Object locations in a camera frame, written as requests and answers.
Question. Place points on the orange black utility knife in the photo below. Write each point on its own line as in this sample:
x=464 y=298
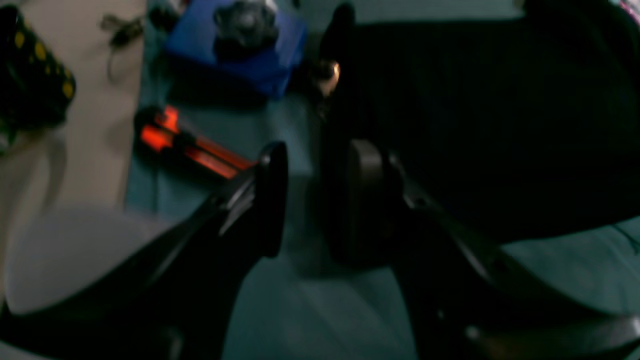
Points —
x=162 y=131

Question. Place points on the blue box with black knob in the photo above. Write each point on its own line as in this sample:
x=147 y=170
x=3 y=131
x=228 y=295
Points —
x=250 y=44

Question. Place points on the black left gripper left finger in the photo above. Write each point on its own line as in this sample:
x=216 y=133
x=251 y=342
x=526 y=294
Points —
x=83 y=284

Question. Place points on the black t-shirt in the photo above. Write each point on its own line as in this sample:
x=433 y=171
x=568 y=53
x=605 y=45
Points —
x=520 y=128

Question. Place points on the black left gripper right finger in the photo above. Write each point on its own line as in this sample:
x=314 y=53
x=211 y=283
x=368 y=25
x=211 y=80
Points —
x=467 y=299

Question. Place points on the black yellow dotted mug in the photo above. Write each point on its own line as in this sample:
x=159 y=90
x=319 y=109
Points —
x=36 y=87

